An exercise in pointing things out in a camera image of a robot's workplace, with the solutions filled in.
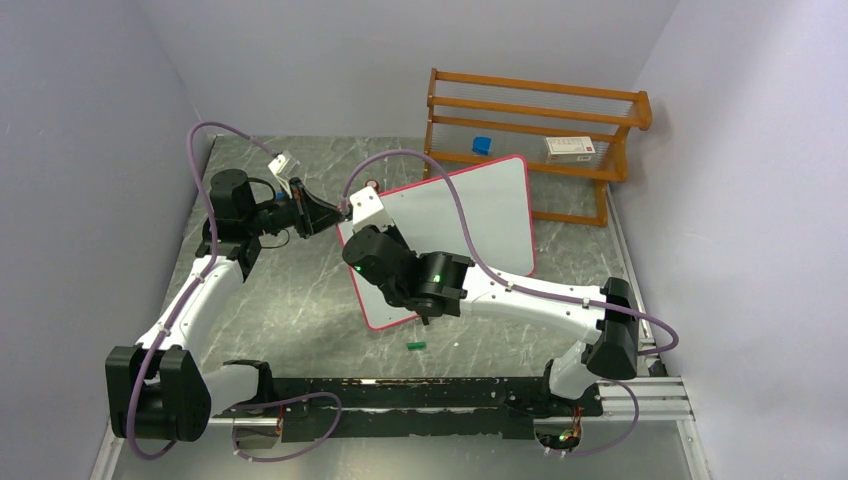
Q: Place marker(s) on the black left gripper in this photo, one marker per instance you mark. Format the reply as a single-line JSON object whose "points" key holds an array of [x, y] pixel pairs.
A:
{"points": [[310, 214]]}

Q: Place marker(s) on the pink framed whiteboard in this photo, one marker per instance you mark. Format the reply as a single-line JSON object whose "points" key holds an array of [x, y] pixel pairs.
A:
{"points": [[484, 209]]}

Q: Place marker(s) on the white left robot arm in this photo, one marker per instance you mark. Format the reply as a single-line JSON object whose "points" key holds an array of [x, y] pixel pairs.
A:
{"points": [[155, 388]]}

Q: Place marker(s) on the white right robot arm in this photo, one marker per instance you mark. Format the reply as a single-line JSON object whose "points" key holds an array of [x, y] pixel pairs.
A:
{"points": [[438, 284]]}

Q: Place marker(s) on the blue block on shelf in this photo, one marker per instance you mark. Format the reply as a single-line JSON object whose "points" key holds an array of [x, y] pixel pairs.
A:
{"points": [[481, 145]]}

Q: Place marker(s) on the white red small box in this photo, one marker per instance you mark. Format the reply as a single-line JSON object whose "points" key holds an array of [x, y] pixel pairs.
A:
{"points": [[570, 149]]}

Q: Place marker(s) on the wooden shelf rack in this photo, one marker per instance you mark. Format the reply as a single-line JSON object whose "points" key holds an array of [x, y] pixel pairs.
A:
{"points": [[519, 114]]}

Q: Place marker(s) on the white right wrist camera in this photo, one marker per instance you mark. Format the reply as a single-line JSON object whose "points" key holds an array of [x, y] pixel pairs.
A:
{"points": [[369, 210]]}

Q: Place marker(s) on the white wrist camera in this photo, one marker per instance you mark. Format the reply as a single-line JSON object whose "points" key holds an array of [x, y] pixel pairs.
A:
{"points": [[283, 168], [369, 210]]}

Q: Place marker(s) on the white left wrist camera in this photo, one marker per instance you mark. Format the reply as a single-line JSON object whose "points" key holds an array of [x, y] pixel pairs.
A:
{"points": [[283, 168]]}

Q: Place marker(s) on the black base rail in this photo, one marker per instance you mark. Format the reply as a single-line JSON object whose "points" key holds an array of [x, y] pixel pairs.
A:
{"points": [[507, 407]]}

